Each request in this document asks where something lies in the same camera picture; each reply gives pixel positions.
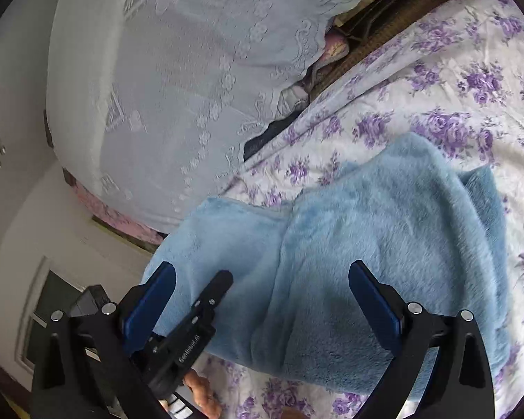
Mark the person's left hand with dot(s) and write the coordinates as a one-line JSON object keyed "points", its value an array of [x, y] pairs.
{"points": [[203, 395]]}

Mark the white lace cover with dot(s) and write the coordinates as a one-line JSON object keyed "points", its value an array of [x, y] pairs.
{"points": [[150, 102]]}

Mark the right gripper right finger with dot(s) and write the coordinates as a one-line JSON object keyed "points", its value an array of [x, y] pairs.
{"points": [[460, 384]]}

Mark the purple floral bed sheet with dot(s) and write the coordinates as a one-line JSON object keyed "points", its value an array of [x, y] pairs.
{"points": [[456, 77]]}

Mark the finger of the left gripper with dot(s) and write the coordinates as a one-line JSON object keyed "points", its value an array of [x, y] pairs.
{"points": [[212, 295]]}

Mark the pink floral bedding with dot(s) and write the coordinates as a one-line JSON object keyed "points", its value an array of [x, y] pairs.
{"points": [[109, 216]]}

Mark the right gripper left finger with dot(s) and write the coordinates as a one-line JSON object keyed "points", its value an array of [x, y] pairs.
{"points": [[64, 385]]}

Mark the blue fleece zip jacket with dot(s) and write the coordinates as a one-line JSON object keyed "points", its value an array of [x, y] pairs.
{"points": [[434, 234]]}

